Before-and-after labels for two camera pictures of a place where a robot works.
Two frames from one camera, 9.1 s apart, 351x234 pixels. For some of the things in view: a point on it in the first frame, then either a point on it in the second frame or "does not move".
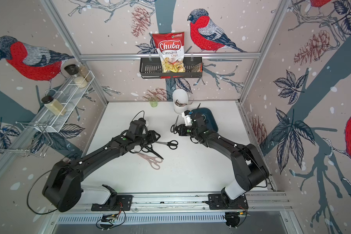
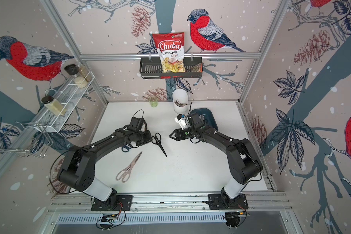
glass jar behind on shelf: (83, 72) does not move
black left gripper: (153, 137) does not move
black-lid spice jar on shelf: (73, 70) does not move
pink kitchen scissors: (154, 161) to (125, 173)
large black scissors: (148, 148) to (156, 140)
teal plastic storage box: (210, 122) does not move
